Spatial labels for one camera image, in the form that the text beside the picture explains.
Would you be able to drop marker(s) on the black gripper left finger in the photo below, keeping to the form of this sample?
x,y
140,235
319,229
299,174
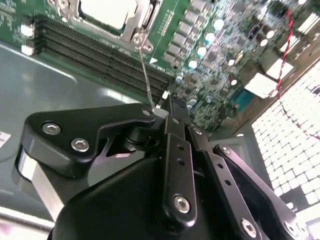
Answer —
x,y
62,130

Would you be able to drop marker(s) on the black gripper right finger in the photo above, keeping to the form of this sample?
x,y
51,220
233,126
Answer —
x,y
212,157

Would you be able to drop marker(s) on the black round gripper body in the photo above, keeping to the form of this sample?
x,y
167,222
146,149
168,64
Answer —
x,y
112,212

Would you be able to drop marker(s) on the thin metal locking lever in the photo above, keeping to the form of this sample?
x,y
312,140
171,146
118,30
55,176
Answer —
x,y
146,75

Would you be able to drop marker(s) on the silver square CPU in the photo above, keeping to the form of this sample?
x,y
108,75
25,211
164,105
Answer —
x,y
107,10

